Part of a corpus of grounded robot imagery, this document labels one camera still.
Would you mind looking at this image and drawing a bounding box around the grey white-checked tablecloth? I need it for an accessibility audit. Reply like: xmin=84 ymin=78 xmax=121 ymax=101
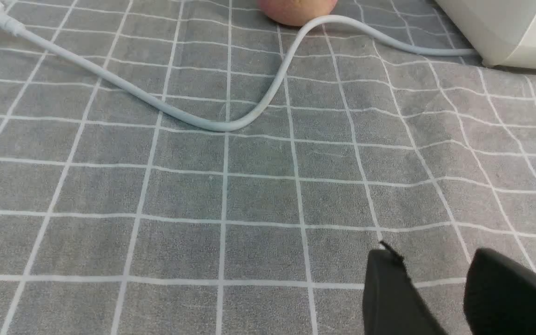
xmin=0 ymin=24 xmax=536 ymax=335

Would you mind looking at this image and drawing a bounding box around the white two-slot toaster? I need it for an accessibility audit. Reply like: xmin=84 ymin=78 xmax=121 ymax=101
xmin=437 ymin=0 xmax=536 ymax=69

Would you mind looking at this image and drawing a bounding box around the white toaster power cable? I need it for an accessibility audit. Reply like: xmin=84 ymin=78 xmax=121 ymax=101
xmin=0 ymin=0 xmax=480 ymax=133

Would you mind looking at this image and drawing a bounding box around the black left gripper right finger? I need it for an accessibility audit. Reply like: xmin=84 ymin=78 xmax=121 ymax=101
xmin=463 ymin=248 xmax=536 ymax=335

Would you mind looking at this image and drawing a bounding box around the pink peach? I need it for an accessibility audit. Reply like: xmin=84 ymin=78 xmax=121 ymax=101
xmin=257 ymin=0 xmax=338 ymax=27

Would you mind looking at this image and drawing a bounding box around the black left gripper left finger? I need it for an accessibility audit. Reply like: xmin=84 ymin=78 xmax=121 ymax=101
xmin=363 ymin=241 xmax=446 ymax=335

